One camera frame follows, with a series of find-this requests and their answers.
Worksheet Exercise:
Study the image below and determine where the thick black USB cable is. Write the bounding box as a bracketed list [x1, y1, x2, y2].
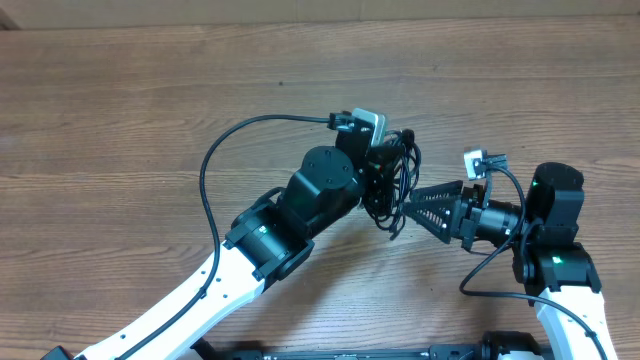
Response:
[367, 128, 424, 241]

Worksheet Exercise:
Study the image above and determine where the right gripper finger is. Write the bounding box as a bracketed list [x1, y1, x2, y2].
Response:
[407, 180, 463, 213]
[402, 207, 460, 244]

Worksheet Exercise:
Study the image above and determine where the left camera cable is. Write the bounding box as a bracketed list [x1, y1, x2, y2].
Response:
[114, 113, 334, 360]

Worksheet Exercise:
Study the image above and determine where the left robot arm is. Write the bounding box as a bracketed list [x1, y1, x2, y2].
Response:
[78, 109, 421, 359]

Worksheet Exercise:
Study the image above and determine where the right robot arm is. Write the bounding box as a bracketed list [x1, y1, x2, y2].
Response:
[400, 160, 617, 359]

